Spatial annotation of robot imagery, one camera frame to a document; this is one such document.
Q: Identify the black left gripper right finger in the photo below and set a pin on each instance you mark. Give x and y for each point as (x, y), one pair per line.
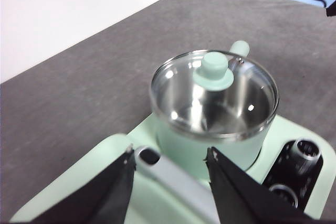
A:
(236, 197)

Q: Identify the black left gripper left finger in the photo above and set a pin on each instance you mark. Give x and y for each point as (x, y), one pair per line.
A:
(105, 197)

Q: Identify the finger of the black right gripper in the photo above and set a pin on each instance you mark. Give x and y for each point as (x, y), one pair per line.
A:
(332, 10)

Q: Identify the glass lid with green knob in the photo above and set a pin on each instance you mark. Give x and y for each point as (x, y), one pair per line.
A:
(214, 69)

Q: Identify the silver control knob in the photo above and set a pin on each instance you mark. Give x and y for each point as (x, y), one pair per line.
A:
(305, 155)
(282, 197)

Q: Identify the mint green griddle cover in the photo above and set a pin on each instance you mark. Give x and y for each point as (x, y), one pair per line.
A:
(157, 203)

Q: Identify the mint green breakfast machine base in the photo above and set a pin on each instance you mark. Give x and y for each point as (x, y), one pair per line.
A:
(294, 129)

